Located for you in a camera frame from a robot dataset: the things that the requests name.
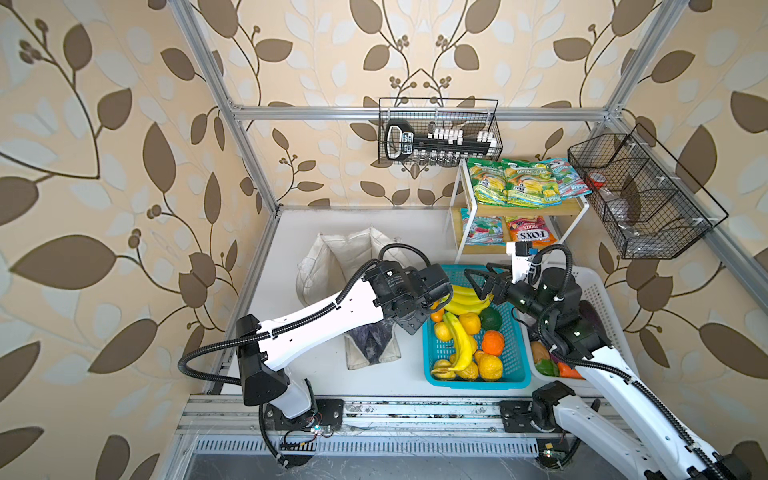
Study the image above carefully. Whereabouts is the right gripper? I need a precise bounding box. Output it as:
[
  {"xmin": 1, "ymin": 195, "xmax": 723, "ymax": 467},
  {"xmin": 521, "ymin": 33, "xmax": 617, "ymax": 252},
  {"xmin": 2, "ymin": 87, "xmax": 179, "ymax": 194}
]
[{"xmin": 465, "ymin": 261, "xmax": 554, "ymax": 329}]

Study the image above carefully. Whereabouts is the single yellow banana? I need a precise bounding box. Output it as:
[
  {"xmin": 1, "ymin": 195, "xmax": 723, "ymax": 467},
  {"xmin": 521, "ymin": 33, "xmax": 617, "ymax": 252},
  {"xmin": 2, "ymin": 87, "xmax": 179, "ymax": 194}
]
[{"xmin": 443, "ymin": 311, "xmax": 474, "ymax": 372}]

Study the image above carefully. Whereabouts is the white canvas grocery bag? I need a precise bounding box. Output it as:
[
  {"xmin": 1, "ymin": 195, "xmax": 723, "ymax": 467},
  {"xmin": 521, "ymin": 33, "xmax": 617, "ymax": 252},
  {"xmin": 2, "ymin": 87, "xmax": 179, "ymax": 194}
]
[{"xmin": 295, "ymin": 226, "xmax": 415, "ymax": 371}]

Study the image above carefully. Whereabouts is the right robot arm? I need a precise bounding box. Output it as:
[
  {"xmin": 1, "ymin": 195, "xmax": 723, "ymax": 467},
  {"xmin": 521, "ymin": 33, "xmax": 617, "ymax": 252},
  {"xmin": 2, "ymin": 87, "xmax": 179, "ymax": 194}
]
[{"xmin": 464, "ymin": 244, "xmax": 753, "ymax": 479}]

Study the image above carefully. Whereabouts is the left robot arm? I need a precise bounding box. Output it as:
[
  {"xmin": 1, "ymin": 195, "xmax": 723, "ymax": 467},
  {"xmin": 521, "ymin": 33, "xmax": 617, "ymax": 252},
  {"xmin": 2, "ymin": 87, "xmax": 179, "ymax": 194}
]
[{"xmin": 178, "ymin": 243, "xmax": 453, "ymax": 420}]

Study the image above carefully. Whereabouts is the red green candy bag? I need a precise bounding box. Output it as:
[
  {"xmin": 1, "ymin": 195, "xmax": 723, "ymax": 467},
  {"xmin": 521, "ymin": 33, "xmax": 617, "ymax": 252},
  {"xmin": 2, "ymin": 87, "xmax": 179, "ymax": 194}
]
[{"xmin": 460, "ymin": 208, "xmax": 504, "ymax": 246}]

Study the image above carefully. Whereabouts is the orange Fox's candy bag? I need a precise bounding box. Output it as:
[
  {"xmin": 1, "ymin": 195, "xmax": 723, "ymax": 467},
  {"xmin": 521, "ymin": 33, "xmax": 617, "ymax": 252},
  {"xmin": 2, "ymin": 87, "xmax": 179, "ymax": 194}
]
[{"xmin": 504, "ymin": 216, "xmax": 557, "ymax": 249}]

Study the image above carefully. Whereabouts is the pink teal snack bag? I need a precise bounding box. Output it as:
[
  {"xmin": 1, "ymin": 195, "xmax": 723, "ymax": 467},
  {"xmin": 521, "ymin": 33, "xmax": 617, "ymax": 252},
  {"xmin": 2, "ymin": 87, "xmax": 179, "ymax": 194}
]
[{"xmin": 548, "ymin": 159, "xmax": 591, "ymax": 200}]

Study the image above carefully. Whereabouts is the green banana bunch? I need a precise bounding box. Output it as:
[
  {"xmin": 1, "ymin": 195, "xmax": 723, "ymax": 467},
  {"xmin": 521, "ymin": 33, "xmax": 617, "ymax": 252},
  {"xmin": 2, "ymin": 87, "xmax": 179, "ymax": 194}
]
[{"xmin": 444, "ymin": 285, "xmax": 493, "ymax": 316}]

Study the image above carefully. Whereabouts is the green avocado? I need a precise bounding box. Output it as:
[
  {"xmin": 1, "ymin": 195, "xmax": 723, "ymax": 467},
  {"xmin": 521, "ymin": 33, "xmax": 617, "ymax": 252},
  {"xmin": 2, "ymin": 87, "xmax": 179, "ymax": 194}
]
[{"xmin": 479, "ymin": 307, "xmax": 503, "ymax": 332}]

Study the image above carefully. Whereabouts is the white wooden shelf rack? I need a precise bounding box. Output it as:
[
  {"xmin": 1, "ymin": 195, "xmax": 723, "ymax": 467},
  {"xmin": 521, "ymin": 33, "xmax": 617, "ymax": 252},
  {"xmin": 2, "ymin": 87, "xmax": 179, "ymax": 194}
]
[{"xmin": 446, "ymin": 160, "xmax": 591, "ymax": 264}]

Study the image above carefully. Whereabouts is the orange tangerine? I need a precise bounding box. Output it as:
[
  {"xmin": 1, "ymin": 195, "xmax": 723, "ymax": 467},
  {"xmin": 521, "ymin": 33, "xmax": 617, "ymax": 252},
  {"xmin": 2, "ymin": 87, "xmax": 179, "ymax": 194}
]
[{"xmin": 481, "ymin": 330, "xmax": 505, "ymax": 357}]

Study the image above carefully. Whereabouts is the teal plastic basket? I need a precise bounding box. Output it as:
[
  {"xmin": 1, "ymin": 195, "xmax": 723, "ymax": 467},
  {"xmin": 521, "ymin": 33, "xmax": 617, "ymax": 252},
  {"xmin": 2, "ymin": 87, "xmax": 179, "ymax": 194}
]
[{"xmin": 423, "ymin": 265, "xmax": 532, "ymax": 391}]

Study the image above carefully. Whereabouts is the yellow round lemon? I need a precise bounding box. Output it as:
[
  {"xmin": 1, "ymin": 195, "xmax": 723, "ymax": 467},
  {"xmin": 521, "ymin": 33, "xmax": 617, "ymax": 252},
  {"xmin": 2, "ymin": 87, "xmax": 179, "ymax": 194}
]
[{"xmin": 476, "ymin": 354, "xmax": 504, "ymax": 381}]

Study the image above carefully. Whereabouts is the brown potato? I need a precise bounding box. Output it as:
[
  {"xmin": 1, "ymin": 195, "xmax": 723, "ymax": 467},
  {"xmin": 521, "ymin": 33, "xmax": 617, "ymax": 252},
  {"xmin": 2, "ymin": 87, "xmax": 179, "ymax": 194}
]
[{"xmin": 530, "ymin": 341, "xmax": 550, "ymax": 364}]

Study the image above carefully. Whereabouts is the yellow bumpy lemon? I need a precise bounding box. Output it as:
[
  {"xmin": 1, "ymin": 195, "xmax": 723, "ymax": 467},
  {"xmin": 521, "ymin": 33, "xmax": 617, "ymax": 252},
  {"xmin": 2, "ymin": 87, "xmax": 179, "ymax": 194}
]
[{"xmin": 456, "ymin": 361, "xmax": 479, "ymax": 381}]

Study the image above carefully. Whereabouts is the green pepper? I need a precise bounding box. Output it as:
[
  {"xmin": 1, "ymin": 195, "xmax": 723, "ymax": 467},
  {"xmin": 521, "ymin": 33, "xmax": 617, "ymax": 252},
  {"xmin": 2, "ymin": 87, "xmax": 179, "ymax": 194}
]
[{"xmin": 535, "ymin": 359, "xmax": 560, "ymax": 378}]

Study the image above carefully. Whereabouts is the white plastic basket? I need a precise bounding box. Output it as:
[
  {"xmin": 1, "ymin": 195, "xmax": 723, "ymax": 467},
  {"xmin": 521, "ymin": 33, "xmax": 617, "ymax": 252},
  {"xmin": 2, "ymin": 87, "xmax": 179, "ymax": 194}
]
[{"xmin": 523, "ymin": 266, "xmax": 638, "ymax": 397}]

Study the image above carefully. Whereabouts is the plastic bottle red cap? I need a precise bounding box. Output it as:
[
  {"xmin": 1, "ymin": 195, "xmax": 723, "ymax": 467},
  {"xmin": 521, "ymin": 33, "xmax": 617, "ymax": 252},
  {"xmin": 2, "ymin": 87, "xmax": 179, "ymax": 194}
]
[{"xmin": 588, "ymin": 172, "xmax": 629, "ymax": 222}]

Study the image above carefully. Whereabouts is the black tool in basket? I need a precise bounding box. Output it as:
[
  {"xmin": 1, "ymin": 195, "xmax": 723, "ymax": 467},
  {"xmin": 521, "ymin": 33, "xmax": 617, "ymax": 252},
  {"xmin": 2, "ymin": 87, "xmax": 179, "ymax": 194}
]
[{"xmin": 378, "ymin": 119, "xmax": 502, "ymax": 163}]

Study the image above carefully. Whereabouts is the black wire basket centre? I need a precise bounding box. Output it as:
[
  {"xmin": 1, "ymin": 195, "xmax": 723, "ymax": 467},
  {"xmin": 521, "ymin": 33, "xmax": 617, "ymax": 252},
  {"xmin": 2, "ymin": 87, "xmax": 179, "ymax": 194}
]
[{"xmin": 378, "ymin": 96, "xmax": 503, "ymax": 168}]

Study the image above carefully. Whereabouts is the black wire basket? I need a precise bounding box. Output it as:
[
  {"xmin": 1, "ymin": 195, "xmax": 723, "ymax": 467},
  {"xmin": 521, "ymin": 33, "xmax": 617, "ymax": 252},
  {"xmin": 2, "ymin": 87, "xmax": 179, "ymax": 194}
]
[
  {"xmin": 567, "ymin": 124, "xmax": 729, "ymax": 260},
  {"xmin": 378, "ymin": 96, "xmax": 503, "ymax": 168}
]

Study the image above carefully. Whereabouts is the black wire basket right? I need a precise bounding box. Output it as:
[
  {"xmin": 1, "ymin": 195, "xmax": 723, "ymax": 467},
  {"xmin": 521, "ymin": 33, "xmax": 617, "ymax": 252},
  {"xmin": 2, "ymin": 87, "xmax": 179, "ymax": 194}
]
[{"xmin": 567, "ymin": 124, "xmax": 729, "ymax": 260}]

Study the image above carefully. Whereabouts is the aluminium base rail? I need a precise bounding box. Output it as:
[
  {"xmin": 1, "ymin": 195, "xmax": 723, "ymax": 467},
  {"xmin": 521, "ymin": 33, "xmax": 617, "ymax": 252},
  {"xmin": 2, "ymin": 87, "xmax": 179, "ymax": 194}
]
[{"xmin": 176, "ymin": 395, "xmax": 575, "ymax": 459}]

